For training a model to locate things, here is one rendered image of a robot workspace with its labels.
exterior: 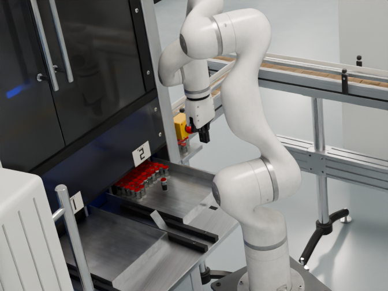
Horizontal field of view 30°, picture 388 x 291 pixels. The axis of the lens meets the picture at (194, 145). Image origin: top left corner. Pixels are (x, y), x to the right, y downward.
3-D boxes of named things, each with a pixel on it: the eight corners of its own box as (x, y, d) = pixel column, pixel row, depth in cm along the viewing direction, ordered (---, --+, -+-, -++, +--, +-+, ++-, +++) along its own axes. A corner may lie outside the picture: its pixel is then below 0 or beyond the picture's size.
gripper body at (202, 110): (198, 82, 234) (202, 113, 239) (178, 96, 227) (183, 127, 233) (216, 86, 229) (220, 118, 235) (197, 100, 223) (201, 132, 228)
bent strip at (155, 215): (152, 229, 234) (149, 214, 232) (158, 224, 236) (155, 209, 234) (186, 241, 226) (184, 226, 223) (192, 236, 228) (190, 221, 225)
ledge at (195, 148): (154, 156, 278) (153, 152, 278) (175, 141, 287) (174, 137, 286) (183, 164, 270) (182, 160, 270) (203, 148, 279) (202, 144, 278)
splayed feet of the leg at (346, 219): (292, 272, 340) (290, 248, 333) (341, 215, 373) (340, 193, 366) (307, 277, 335) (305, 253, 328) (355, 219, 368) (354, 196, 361)
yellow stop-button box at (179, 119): (167, 136, 270) (164, 119, 267) (179, 127, 275) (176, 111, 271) (183, 140, 266) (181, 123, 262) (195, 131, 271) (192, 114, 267)
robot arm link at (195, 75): (185, 94, 223) (213, 87, 224) (179, 55, 216) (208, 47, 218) (177, 84, 230) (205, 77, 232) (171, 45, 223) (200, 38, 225)
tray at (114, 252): (36, 257, 230) (33, 248, 228) (91, 213, 247) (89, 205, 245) (114, 291, 211) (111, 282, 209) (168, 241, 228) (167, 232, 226)
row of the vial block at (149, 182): (130, 200, 251) (127, 188, 249) (161, 174, 263) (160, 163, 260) (134, 201, 250) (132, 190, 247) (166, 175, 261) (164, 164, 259)
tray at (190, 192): (107, 201, 252) (105, 193, 251) (154, 164, 269) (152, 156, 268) (184, 227, 233) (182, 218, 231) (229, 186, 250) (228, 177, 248)
